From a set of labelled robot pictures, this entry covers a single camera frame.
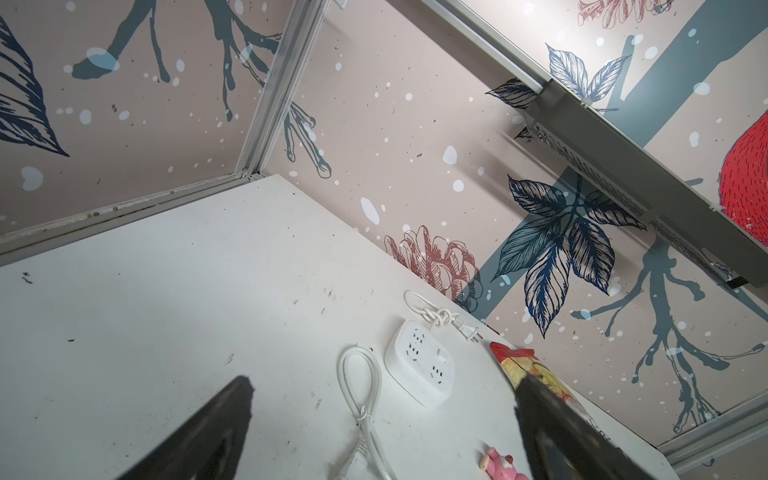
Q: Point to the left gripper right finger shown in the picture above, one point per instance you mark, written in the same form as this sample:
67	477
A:
560	444

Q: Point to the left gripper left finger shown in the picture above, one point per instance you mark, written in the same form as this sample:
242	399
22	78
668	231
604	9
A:
208	445

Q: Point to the white square socket cube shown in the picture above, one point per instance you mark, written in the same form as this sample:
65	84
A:
420	364

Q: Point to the pink pig toy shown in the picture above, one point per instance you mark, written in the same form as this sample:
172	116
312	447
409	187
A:
500	467

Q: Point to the red white chips bag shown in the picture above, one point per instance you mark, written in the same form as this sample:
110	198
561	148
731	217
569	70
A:
520	363

